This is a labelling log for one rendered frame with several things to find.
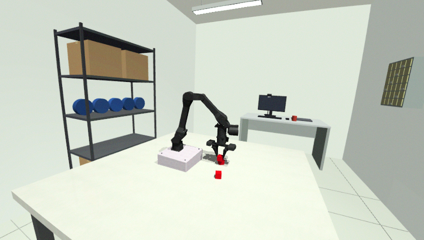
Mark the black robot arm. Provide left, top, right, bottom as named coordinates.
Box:
left=171, top=91, right=239, bottom=152

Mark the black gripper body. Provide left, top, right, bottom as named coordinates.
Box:
left=206, top=134, right=237, bottom=151

